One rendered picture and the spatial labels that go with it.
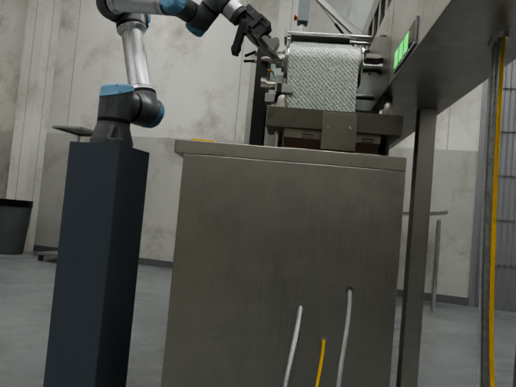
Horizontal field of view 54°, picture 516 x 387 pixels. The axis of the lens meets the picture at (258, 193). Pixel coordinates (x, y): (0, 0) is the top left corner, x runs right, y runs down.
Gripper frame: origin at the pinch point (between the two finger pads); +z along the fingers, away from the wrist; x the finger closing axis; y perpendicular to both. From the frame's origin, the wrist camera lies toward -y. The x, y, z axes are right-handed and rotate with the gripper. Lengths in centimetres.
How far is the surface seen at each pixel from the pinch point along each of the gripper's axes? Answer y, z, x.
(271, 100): -10.9, 9.1, 3.1
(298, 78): -0.3, 11.7, -4.2
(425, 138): 18, 57, 9
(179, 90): -17, -169, 442
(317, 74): 5.3, 15.2, -4.2
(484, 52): 26, 48, -49
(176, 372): -89, 51, -30
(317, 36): 23.5, -0.5, 25.6
